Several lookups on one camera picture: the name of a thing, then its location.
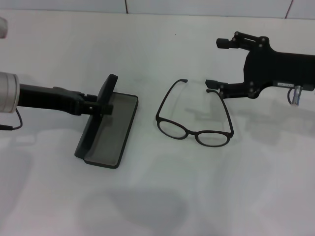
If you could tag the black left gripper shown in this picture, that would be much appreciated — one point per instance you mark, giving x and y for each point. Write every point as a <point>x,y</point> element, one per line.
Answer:
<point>49,99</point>

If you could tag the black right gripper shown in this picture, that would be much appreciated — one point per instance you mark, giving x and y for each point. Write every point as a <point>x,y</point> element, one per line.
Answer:
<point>278,68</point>

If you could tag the black glasses case grey lining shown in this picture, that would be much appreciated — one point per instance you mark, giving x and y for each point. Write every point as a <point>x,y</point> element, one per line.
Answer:
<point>115,132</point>

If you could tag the black round glasses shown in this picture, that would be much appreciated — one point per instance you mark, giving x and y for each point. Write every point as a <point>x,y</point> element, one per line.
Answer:
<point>190,133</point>

